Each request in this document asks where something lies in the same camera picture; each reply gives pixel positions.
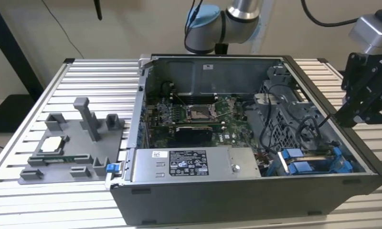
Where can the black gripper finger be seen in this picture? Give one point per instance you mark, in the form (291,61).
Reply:
(353,71)
(370,95)

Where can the hard disk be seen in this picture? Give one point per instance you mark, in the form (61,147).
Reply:
(292,153)

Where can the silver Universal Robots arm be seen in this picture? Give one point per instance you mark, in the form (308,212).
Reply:
(210,33)

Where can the grey metal disk bay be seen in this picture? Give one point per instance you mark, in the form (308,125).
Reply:
(279,124)

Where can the black RAM slot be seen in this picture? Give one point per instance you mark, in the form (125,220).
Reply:
(203,96)

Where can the black table corner cap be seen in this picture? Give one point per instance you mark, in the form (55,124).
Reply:
(69,60)
(321,60)

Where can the green motherboard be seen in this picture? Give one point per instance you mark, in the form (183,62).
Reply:
(238,133)

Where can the CPU socket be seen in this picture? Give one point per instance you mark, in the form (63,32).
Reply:
(199,112)

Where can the thin metal locking lever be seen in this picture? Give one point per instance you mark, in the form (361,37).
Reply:
(179,99)

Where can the black graphics card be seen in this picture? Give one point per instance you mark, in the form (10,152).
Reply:
(194,136)

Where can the black open PC case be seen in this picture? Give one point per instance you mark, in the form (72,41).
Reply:
(210,202)

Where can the silver power supply with label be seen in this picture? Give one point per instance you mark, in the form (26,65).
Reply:
(145,167)

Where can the black antenna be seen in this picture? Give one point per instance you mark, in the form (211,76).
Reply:
(97,9)

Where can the blue case latch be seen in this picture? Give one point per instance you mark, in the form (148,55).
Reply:
(112,168)

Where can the grey parts rack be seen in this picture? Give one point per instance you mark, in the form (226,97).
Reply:
(92,148)

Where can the green RAM stick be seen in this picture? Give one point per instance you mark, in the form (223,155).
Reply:
(75,158)

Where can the silver CPU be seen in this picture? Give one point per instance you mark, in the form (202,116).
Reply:
(52,144)

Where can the black box on floor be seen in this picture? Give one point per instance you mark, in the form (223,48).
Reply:
(9,114)

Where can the black slanted post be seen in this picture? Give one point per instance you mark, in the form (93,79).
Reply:
(9,38)

